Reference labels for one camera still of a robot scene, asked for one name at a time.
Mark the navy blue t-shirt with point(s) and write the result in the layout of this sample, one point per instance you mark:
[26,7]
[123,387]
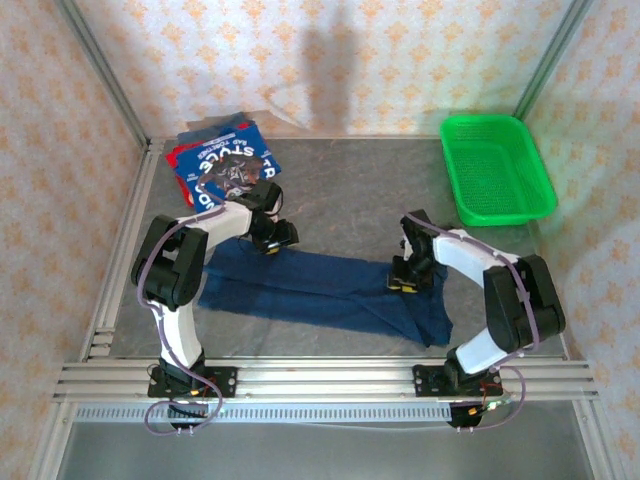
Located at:
[310,285]

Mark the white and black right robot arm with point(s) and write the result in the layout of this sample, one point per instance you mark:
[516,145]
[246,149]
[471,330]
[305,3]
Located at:
[520,300]

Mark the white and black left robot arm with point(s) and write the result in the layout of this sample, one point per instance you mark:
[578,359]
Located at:
[170,265]

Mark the blue printed folded t-shirt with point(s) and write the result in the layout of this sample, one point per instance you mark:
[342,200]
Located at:
[220,155]

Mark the grey-blue folded t-shirt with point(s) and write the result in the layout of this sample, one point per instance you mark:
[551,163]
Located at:
[200,134]

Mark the red folded t-shirt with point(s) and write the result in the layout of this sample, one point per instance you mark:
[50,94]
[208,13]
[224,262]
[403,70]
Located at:
[171,159]

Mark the green plastic basket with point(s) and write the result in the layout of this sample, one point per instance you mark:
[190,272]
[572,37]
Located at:
[500,165]

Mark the aluminium base rail beam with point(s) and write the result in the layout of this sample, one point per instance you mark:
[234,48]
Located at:
[325,380]

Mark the aluminium table side rail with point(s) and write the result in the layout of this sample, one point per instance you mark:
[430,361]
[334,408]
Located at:
[107,310]

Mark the aluminium frame post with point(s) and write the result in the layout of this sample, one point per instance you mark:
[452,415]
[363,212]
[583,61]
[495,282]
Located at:
[100,60]
[555,50]

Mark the aluminium frame leg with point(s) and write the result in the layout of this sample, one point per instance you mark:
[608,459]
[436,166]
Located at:
[50,445]
[595,440]

